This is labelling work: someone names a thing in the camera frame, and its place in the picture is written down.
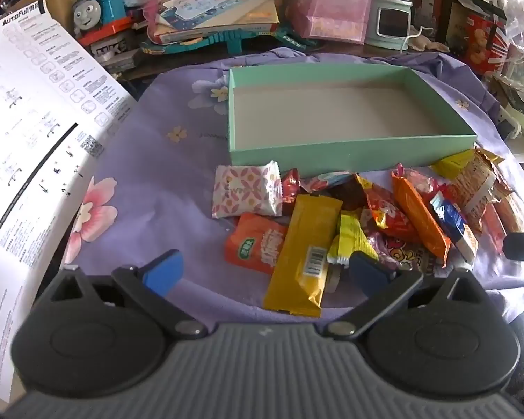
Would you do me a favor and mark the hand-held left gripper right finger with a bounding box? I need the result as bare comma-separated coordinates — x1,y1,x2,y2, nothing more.
325,251,492,341

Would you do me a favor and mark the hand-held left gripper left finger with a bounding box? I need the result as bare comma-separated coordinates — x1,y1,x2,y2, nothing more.
39,249,210,341

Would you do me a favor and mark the pink long packet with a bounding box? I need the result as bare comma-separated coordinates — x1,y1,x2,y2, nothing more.
480,203,507,254

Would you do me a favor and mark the clear bread packet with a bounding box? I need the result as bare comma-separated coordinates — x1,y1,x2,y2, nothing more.
498,192,524,234

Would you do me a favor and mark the purple cartoon packet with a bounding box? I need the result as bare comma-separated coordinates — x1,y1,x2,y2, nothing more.
299,170,356,193
367,231,446,278

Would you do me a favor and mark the small yellow packet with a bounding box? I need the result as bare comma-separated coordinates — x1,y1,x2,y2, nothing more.
327,212,378,267

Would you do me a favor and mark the red rainbow candy packet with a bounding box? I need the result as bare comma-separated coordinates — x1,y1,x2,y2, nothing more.
360,177,420,243

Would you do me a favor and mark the mustard yellow long packet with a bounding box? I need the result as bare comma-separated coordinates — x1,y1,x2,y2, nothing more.
263,194,343,318

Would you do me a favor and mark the blue white packet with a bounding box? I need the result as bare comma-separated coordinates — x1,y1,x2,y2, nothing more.
428,192,480,260

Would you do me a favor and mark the orange snack bag white band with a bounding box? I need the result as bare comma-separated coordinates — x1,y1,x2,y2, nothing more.
447,148,514,232

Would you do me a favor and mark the plain orange packet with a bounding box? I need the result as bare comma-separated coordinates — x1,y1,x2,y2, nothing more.
391,170,451,260

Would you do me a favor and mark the brown packet with gold ends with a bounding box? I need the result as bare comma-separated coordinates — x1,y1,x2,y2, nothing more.
310,181,367,212

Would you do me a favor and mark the orange packet with green label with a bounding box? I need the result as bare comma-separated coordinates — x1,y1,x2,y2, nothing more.
224,213,289,275

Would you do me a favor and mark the pink foil candy packet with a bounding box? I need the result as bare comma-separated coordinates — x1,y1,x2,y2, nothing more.
408,170,446,204

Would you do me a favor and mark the yellow wavy striped packet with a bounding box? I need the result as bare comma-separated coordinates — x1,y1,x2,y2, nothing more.
432,150,476,179

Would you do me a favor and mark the white pink patterned packet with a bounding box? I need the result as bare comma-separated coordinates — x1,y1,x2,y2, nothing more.
212,161,284,220

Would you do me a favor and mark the red foil packet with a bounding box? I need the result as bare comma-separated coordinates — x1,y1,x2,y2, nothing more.
281,168,304,204

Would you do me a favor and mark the mint green cardboard box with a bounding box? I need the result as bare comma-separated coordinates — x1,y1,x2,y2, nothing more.
227,63,478,171

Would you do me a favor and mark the purple floral cloth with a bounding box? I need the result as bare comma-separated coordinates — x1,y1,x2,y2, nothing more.
63,47,524,328

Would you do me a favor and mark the white instruction sheet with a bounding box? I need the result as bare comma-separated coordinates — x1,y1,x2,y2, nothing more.
0,0,138,402

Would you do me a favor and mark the red cookie tin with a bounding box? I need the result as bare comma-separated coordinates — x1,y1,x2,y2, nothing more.
465,13,507,73

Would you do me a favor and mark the black white box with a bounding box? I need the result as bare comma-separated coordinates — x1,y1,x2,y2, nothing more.
89,37,140,71

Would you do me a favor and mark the beige cloth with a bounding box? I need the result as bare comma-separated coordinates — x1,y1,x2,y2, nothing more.
408,32,450,53

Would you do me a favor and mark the teal toy track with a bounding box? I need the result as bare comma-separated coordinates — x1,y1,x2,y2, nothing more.
140,24,319,55

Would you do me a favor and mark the mint green blender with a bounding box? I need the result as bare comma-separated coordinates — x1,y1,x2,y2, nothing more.
369,0,424,51

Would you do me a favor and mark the dark red carton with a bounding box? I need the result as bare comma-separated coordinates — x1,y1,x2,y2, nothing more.
413,0,446,40

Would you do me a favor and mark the pink gift bag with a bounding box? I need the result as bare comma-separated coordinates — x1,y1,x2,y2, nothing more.
286,0,374,45

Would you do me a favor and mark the blue toy train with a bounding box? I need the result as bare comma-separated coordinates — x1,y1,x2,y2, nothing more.
72,0,143,46

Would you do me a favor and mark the drawing board toy box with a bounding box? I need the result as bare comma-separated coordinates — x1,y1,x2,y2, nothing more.
146,0,280,44

